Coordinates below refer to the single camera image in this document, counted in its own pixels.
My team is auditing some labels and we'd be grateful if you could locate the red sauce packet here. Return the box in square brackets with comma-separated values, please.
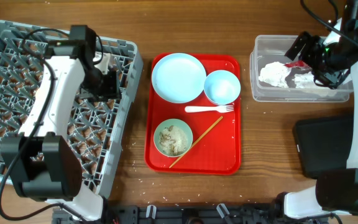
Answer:
[285, 60, 310, 69]

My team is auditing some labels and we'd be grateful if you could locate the white napkin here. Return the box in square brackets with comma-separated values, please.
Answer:
[293, 72, 317, 89]
[259, 62, 291, 88]

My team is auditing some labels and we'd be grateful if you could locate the small light blue bowl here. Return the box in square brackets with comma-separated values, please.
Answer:
[204, 70, 241, 105]

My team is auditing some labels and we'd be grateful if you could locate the large light blue plate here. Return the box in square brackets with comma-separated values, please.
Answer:
[151, 53, 206, 104]

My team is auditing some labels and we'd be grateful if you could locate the green bowl with rice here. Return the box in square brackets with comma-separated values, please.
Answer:
[152, 119, 193, 157]

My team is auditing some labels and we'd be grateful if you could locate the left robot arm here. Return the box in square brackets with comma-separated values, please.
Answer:
[0, 25, 121, 223]

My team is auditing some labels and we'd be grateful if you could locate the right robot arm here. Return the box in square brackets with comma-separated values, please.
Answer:
[280, 1, 358, 223]

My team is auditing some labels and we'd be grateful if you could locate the black waste tray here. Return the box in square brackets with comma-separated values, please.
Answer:
[293, 115, 354, 179]

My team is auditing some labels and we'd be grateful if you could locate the grey dishwasher rack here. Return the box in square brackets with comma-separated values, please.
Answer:
[0, 20, 143, 197]

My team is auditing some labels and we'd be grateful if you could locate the clear plastic bin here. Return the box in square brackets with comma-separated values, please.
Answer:
[250, 35, 353, 102]

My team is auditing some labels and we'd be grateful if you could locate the white plastic fork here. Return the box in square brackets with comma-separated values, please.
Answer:
[185, 105, 234, 113]

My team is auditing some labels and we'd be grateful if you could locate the wooden chopstick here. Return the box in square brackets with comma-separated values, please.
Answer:
[168, 116, 223, 169]

